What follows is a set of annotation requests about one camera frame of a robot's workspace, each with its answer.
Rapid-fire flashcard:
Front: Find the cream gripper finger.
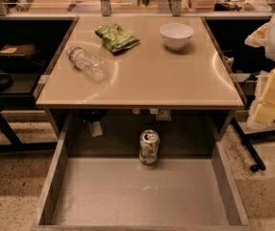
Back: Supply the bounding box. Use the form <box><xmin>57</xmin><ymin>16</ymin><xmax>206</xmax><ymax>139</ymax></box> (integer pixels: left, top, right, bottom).
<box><xmin>252</xmin><ymin>68</ymin><xmax>275</xmax><ymax>125</ymax></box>

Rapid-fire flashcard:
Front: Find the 7up soda can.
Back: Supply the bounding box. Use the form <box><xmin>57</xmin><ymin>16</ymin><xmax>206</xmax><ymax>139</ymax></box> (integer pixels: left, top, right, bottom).
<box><xmin>138</xmin><ymin>130</ymin><xmax>160</xmax><ymax>165</ymax></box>

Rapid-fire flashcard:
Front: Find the open grey drawer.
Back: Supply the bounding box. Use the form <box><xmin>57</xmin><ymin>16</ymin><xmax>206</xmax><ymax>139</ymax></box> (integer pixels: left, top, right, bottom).
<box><xmin>31</xmin><ymin>113</ymin><xmax>251</xmax><ymax>231</ymax></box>

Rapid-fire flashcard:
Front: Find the white bowl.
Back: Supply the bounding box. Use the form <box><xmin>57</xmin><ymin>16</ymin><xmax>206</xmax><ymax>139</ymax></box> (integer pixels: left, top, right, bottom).
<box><xmin>160</xmin><ymin>23</ymin><xmax>194</xmax><ymax>50</ymax></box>

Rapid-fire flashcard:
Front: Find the green chip bag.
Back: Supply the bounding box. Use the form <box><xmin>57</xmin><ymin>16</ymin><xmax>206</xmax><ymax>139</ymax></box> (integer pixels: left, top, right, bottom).
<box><xmin>95</xmin><ymin>23</ymin><xmax>139</xmax><ymax>53</ymax></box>

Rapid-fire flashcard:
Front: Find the clear plastic water bottle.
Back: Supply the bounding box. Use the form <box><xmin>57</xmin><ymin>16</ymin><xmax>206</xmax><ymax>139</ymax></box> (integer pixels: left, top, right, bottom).
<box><xmin>65</xmin><ymin>46</ymin><xmax>108</xmax><ymax>83</ymax></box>

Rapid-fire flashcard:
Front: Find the white paper tag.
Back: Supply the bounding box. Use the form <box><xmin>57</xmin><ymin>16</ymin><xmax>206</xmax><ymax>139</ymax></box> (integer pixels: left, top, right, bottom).
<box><xmin>88</xmin><ymin>121</ymin><xmax>103</xmax><ymax>138</ymax></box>

